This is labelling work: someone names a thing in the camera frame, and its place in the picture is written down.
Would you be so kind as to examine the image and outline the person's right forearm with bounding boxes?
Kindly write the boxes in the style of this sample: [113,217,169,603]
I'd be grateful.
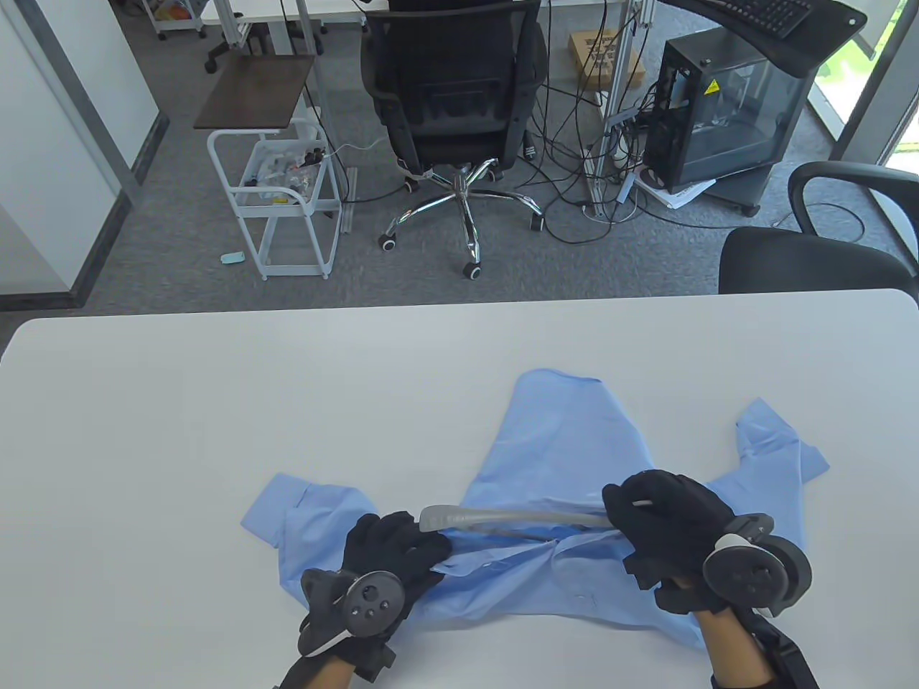
[693,610,776,689]

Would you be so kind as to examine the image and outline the tangle of black cables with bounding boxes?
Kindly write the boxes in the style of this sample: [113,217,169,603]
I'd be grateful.
[521,72,719,246]

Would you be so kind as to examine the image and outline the clear plastic parts bin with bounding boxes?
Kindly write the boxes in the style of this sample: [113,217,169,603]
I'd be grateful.
[241,140,327,209]

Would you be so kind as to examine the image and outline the light blue long-sleeve shirt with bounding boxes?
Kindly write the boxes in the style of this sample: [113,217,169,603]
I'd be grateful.
[241,369,831,652]

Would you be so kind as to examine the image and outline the person's left hand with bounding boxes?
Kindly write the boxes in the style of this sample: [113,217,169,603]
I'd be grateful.
[343,512,453,618]

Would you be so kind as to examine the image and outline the person's left forearm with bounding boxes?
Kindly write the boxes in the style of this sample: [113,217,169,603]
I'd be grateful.
[302,657,356,689]

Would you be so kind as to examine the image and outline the person's right hand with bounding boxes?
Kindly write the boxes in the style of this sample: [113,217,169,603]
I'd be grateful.
[602,470,737,591]

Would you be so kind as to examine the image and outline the small white shelf cart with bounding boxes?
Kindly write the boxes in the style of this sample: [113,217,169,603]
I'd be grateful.
[141,0,207,40]

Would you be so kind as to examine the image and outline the black armrest office chair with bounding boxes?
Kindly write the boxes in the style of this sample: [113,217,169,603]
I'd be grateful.
[719,161,919,295]

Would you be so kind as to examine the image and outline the white papers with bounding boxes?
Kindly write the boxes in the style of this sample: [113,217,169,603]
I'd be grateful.
[635,169,719,210]

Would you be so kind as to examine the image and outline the black chair base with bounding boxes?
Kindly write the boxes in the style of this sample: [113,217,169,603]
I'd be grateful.
[205,32,274,74]

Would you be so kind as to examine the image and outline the aluminium frame post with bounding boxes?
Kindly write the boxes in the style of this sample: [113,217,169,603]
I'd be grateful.
[585,0,656,216]

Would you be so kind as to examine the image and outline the black desk top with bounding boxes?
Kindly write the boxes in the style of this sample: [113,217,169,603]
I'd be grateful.
[657,0,868,76]

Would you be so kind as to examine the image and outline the black computer tower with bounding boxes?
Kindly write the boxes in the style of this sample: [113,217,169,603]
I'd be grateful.
[643,29,819,193]

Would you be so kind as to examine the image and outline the brown wooden side table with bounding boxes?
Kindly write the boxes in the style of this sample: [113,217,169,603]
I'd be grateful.
[194,55,317,131]

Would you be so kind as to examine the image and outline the white desk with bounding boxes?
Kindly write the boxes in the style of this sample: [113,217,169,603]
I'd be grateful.
[201,0,374,55]

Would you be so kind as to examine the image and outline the cardboard box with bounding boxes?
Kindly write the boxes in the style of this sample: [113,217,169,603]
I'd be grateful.
[568,29,647,92]

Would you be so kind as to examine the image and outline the black tracking controller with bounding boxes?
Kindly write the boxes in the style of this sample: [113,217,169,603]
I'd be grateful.
[702,513,813,618]
[298,569,406,657]

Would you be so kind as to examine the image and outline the gray plastic hanger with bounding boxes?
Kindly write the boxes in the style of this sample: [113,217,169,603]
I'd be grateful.
[419,505,622,539]

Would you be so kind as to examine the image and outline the black keyboard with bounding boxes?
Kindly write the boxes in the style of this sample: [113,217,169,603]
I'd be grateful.
[713,0,816,38]

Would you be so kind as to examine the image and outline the white rolling cart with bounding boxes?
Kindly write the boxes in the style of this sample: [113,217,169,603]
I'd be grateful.
[207,118,344,281]

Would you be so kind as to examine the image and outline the black rolling stand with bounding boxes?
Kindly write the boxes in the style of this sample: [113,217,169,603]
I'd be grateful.
[707,169,773,216]

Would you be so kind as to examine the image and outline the black mesh office chair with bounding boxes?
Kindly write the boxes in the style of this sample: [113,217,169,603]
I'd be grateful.
[359,0,550,281]

